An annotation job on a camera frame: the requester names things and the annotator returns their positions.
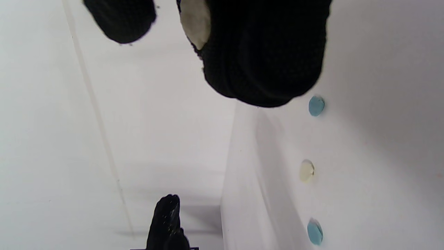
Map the person's left hand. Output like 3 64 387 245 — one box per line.
146 194 190 250

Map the person's right hand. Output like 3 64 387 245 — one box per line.
83 0 333 108

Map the cream plasticine ball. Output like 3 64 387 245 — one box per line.
180 0 211 51
299 159 315 183

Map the blue plasticine ball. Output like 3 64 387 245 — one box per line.
308 96 325 117
307 219 324 245

